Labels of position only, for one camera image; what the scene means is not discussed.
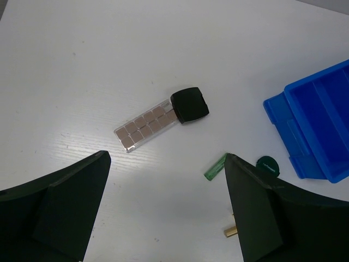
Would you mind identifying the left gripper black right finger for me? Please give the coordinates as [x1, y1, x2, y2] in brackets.
[225, 154, 348, 261]

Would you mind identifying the black square compact case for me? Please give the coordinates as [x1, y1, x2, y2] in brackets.
[170, 87, 209, 124]

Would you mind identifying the green lip balm tube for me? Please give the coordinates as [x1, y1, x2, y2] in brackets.
[204, 153, 227, 181]

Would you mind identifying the blue divided plastic bin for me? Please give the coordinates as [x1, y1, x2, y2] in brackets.
[263, 61, 348, 183]

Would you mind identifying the clear nude eyeshadow palette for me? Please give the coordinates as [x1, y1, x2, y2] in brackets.
[114, 99, 178, 153]

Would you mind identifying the gold capped dark pencil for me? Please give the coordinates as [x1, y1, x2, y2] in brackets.
[224, 226, 238, 238]

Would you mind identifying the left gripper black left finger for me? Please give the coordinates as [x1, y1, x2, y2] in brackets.
[1, 151, 111, 261]

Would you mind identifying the dark green labelled round puff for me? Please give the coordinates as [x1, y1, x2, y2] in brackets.
[256, 156, 280, 177]

